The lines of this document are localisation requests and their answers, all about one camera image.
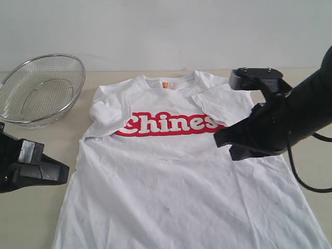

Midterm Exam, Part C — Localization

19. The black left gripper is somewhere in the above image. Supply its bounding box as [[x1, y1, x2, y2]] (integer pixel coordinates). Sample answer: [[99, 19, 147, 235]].
[[1, 123, 70, 193]]

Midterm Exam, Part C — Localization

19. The white t-shirt red lettering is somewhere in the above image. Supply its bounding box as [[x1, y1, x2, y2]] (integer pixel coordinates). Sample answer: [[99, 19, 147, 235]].
[[52, 71, 330, 248]]

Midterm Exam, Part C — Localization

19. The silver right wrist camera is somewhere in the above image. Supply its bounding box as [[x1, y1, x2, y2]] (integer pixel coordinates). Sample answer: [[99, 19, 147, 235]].
[[229, 67, 293, 102]]

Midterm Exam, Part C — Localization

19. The metal wire mesh basket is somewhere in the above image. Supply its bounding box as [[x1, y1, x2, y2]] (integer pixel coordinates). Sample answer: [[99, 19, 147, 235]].
[[1, 54, 86, 129]]

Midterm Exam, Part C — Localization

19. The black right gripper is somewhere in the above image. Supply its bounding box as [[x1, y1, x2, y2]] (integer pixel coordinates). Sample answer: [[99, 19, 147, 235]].
[[213, 100, 298, 161]]

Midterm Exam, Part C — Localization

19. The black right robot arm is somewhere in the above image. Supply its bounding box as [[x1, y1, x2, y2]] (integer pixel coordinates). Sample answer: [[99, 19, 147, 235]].
[[214, 49, 331, 161]]

